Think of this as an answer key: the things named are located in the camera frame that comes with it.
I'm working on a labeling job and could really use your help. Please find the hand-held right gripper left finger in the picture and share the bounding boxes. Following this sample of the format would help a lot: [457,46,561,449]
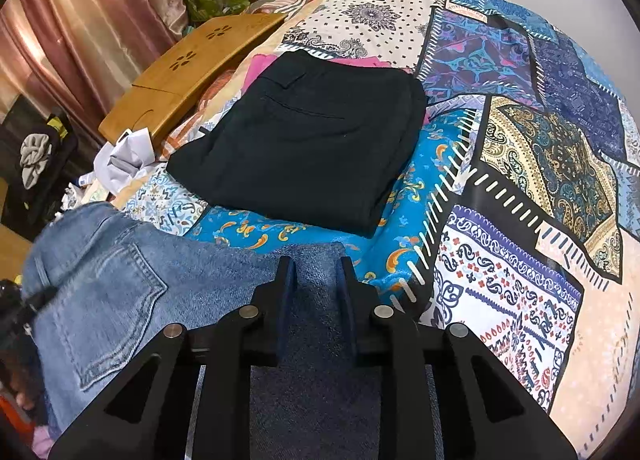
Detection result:
[47,255,301,460]

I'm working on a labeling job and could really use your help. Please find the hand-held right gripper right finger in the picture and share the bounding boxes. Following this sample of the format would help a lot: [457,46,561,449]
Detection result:
[337,255,578,460]

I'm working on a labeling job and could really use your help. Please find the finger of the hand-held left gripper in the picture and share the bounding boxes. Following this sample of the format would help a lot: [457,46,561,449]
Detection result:
[15,285,58,322]

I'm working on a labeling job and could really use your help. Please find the blue denim jeans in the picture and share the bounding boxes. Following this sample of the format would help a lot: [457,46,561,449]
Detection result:
[20,203,396,460]

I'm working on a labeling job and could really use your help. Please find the black folded pants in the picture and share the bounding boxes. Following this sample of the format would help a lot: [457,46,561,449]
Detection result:
[165,49,430,239]

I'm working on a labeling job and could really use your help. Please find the scattered papers pile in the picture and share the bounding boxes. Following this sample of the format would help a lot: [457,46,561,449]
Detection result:
[64,179,97,207]

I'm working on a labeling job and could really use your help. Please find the black bag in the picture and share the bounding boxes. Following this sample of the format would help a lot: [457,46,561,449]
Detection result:
[0,110,81,241]

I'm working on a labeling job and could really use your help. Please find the grey cloth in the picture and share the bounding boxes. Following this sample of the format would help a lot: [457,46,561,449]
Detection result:
[20,133,53,186]

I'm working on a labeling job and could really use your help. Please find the crumpled white paper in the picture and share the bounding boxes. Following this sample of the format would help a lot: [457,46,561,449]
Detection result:
[92,127,153,196]

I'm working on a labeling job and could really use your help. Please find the patchwork printed blanket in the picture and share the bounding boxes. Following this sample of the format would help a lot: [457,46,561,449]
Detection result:
[112,0,640,460]

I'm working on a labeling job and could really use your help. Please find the pink garment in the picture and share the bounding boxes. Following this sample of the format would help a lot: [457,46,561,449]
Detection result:
[243,53,431,126]

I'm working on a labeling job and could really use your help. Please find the wooden lap desk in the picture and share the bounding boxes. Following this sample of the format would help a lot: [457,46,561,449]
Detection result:
[98,13,287,148]

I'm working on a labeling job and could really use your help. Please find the pink striped curtain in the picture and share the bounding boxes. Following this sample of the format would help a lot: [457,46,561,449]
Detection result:
[0,0,188,141]

